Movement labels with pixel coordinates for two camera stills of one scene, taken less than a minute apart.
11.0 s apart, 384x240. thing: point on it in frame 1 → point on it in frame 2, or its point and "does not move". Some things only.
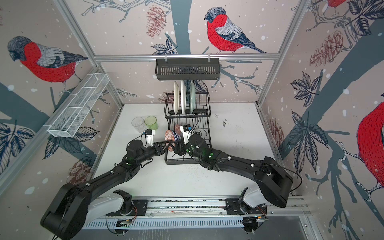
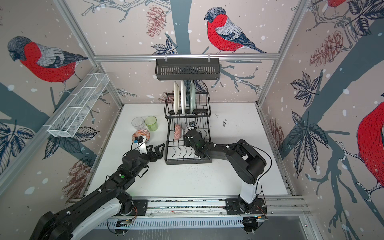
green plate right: [192, 96] does not move
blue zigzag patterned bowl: [177, 137] → [141, 132]
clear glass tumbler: [138, 123] does not move
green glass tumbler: [151, 121] does not move
